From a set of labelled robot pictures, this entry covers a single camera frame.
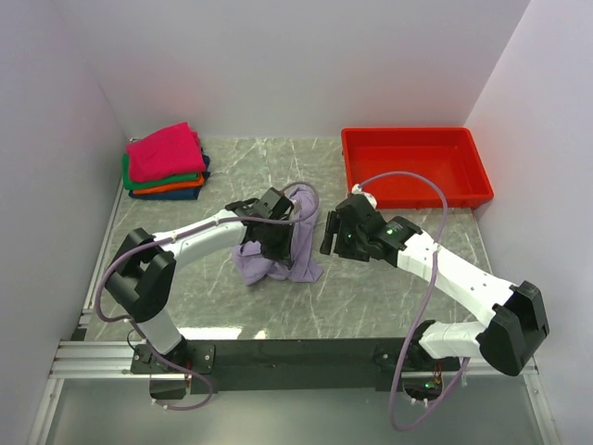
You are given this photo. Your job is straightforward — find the aluminium rail frame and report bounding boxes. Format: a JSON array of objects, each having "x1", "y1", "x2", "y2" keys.
[{"x1": 25, "y1": 184, "x2": 541, "y2": 445}]

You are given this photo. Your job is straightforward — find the folded navy blue t shirt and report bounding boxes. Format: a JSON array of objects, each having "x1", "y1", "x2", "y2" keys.
[{"x1": 127, "y1": 155, "x2": 210, "y2": 201}]

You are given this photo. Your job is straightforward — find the folded pink t shirt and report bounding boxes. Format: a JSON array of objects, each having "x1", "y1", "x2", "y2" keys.
[{"x1": 126, "y1": 122, "x2": 207, "y2": 183}]

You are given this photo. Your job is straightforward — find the folded green t shirt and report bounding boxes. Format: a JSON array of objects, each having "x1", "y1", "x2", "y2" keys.
[{"x1": 121, "y1": 154, "x2": 205, "y2": 190}]

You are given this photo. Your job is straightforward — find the red plastic tray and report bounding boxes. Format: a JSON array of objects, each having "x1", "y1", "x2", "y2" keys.
[{"x1": 341, "y1": 127, "x2": 494, "y2": 210}]

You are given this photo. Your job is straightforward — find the folded orange t shirt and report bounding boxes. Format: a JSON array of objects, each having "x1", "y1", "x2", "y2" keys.
[{"x1": 131, "y1": 177, "x2": 205, "y2": 195}]

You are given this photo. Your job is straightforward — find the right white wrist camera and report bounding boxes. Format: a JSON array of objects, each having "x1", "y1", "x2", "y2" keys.
[{"x1": 350, "y1": 184, "x2": 377, "y2": 210}]

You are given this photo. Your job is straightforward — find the black base beam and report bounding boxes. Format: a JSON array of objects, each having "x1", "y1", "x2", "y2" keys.
[{"x1": 129, "y1": 337, "x2": 464, "y2": 396}]

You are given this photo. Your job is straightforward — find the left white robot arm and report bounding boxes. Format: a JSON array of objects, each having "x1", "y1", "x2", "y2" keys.
[{"x1": 102, "y1": 187, "x2": 295, "y2": 373}]

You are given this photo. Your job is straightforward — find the lavender t shirt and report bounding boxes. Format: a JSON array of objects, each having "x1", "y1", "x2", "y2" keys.
[{"x1": 227, "y1": 183, "x2": 323, "y2": 286}]

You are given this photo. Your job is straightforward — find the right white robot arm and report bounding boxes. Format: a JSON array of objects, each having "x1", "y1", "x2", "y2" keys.
[{"x1": 320, "y1": 195, "x2": 549, "y2": 376}]

